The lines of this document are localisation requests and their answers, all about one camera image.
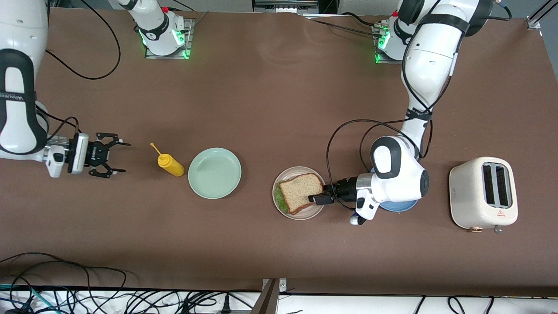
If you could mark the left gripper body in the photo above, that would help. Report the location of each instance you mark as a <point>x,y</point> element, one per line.
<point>346,188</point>

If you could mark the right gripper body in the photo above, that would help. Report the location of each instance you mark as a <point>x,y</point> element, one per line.
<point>93,154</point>

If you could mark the beige plate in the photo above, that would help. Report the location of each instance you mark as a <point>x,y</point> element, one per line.
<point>305,214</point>

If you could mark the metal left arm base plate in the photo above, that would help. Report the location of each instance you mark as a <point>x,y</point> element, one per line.
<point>380,43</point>

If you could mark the brown bread slice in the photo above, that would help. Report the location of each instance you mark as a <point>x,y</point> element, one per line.
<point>301,192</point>

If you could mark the mint green plate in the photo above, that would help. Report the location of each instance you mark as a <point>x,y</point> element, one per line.
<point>214,173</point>

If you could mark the aluminium frame bar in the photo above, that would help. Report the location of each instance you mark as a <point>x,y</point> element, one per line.
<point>285,5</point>

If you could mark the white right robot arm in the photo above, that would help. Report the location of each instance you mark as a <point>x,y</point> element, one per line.
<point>17,87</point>

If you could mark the green lettuce leaf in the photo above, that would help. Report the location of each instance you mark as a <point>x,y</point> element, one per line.
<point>281,198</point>

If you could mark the metal corner bracket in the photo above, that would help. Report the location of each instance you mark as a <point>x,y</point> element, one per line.
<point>533,22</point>

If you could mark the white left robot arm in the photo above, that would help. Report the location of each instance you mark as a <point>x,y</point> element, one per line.
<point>431,65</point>

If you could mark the yellow mustard squeeze bottle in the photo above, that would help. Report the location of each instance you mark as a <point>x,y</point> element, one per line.
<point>172,165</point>

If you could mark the aluminium profile post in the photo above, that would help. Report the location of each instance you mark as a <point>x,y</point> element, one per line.
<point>271,298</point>

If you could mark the black power plug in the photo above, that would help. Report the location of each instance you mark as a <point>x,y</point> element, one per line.
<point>226,305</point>

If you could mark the white two-slot toaster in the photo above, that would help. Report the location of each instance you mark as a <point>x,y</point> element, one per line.
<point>468,196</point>

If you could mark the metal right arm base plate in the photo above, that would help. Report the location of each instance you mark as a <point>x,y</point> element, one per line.
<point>152,56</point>

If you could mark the blue plate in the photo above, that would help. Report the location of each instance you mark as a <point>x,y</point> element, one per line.
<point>399,207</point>

